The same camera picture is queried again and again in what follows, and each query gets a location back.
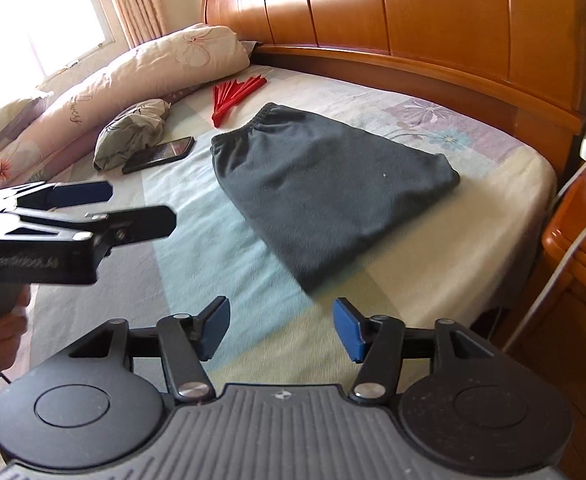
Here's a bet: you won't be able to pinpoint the dark grey pants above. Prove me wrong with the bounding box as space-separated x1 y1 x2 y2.
209 102 461 293

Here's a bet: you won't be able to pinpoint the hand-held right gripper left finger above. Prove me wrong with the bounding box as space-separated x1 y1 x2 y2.
68 296 231 403

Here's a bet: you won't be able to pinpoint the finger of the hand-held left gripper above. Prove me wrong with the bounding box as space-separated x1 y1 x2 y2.
0 205 178 263
0 180 114 217

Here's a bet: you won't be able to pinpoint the black smartphone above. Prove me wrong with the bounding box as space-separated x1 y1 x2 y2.
121 136 195 175

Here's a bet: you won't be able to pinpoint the red folding fan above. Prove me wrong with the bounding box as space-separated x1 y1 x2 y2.
211 74 269 128

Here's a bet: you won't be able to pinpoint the grey-green bundled cloth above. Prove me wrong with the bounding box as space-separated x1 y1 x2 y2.
93 98 172 172

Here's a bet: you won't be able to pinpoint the white cable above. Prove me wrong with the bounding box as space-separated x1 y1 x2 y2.
502 204 586 357
554 135 586 203

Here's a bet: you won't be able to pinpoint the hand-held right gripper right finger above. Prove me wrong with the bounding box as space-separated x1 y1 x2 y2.
333 297 503 405

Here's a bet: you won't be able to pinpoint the pink patterned curtain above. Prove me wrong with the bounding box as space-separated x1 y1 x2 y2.
100 0 169 51

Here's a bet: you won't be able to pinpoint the person's left hand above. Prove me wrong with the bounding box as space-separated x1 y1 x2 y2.
0 287 32 377

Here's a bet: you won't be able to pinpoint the bright window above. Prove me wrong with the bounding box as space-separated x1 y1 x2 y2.
0 0 116 106

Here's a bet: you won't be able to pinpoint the pink floral quilt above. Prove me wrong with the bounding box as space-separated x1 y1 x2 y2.
0 22 251 196

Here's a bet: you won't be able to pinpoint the grey striped pillow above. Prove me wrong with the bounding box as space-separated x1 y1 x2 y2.
0 91 54 166

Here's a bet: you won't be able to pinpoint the orange wooden headboard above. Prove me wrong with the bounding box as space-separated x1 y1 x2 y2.
200 0 586 168

